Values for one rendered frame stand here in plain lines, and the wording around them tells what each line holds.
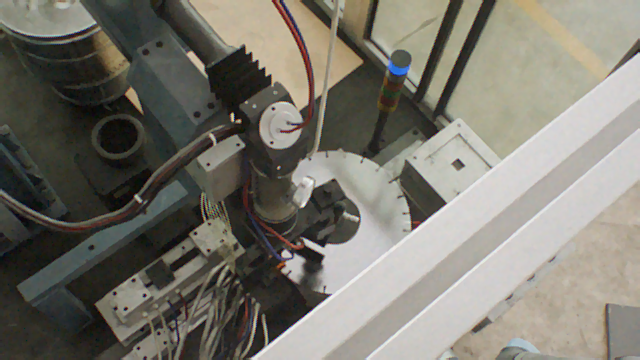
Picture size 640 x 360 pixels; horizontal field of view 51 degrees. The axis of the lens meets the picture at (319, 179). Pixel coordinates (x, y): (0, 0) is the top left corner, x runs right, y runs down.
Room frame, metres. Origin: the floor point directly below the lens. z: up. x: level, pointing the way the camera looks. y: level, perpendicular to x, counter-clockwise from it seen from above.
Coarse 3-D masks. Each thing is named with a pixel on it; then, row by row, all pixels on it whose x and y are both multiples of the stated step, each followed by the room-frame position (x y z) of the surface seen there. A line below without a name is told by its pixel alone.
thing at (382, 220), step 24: (312, 168) 0.63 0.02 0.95; (336, 168) 0.64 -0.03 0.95; (360, 168) 0.65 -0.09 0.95; (360, 192) 0.60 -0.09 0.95; (384, 192) 0.60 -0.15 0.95; (384, 216) 0.55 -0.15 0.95; (408, 216) 0.56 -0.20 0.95; (360, 240) 0.48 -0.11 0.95; (384, 240) 0.49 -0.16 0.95; (288, 264) 0.41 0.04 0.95; (312, 264) 0.41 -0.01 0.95; (336, 264) 0.42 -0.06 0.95; (360, 264) 0.43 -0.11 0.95; (312, 288) 0.36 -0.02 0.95; (336, 288) 0.37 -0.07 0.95
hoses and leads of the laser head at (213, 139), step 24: (336, 0) 0.42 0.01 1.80; (288, 24) 0.34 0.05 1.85; (336, 24) 0.42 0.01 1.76; (312, 72) 0.35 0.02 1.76; (312, 96) 0.36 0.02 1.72; (192, 144) 0.35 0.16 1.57; (168, 168) 0.32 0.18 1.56; (0, 192) 0.25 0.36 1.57; (144, 192) 0.29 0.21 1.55; (24, 216) 0.23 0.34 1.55; (120, 216) 0.26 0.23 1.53; (264, 240) 0.35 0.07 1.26
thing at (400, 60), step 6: (396, 54) 0.82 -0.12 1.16; (402, 54) 0.83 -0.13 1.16; (408, 54) 0.83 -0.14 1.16; (390, 60) 0.81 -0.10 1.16; (396, 60) 0.81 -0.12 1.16; (402, 60) 0.81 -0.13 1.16; (408, 60) 0.81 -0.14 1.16; (390, 66) 0.81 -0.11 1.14; (396, 66) 0.80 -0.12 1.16; (402, 66) 0.80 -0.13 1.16; (408, 66) 0.80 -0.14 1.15; (396, 72) 0.80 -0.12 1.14; (402, 72) 0.80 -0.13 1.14
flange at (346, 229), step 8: (352, 208) 0.55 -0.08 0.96; (360, 216) 0.54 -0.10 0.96; (344, 224) 0.51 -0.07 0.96; (352, 224) 0.51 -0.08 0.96; (360, 224) 0.52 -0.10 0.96; (336, 232) 0.49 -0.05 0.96; (344, 232) 0.49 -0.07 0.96; (352, 232) 0.50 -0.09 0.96; (336, 240) 0.47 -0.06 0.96; (344, 240) 0.48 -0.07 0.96
